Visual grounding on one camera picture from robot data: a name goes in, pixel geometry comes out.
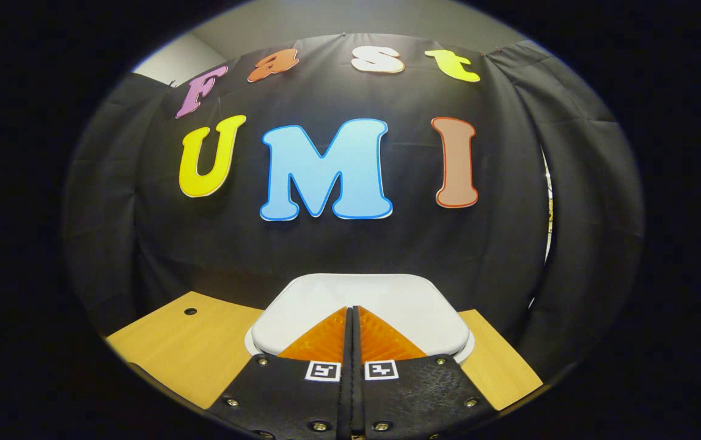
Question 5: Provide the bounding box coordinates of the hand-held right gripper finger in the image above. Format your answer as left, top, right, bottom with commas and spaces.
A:
353, 306, 501, 440
204, 306, 354, 440

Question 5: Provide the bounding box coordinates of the black backdrop cloth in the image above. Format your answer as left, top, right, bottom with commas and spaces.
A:
60, 34, 644, 380

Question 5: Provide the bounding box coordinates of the grey desktop garbage bin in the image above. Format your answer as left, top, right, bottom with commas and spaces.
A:
245, 273, 475, 367

